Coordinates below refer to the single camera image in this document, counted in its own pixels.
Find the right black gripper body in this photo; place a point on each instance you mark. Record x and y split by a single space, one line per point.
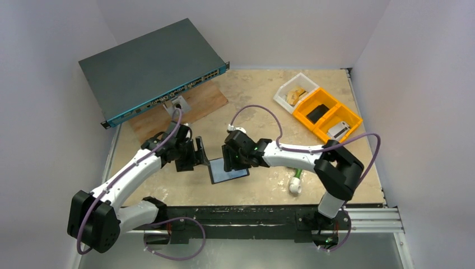
228 158

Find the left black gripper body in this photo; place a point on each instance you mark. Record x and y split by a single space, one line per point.
184 157

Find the black leather card holder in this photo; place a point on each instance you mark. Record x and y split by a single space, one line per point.
219 175

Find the gold VIP card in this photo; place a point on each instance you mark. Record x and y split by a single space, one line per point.
294 95

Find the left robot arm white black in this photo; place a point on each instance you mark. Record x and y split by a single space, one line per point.
97 218

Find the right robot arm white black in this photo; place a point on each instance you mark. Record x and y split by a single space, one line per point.
338 170

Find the black card in yellow bin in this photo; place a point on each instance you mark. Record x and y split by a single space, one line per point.
317 113

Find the silver card in yellow bin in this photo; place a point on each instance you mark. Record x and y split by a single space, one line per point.
338 131

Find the green white pipe fitting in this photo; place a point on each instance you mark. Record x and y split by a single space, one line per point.
294 186

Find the wooden board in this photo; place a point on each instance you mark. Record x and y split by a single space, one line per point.
195 104

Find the yellow plastic bin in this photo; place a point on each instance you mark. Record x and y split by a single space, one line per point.
337 112

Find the white plastic bin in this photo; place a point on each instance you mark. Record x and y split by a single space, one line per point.
299 80

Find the small metal bracket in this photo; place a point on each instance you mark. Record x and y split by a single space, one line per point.
177 106

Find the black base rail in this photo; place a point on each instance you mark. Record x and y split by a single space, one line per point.
194 230

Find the grey blue network switch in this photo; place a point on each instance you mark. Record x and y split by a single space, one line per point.
138 75

